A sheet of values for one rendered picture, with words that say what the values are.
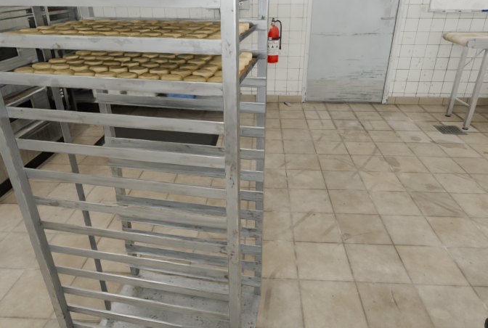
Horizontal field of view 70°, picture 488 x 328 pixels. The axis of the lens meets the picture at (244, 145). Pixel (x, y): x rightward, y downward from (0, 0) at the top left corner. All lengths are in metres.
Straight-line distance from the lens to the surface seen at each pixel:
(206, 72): 0.87
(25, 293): 2.23
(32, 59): 3.33
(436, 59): 4.94
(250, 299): 1.71
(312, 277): 2.03
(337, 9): 4.50
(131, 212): 1.02
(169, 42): 0.77
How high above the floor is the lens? 1.44
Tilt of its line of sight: 25 degrees down
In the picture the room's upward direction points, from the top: straight up
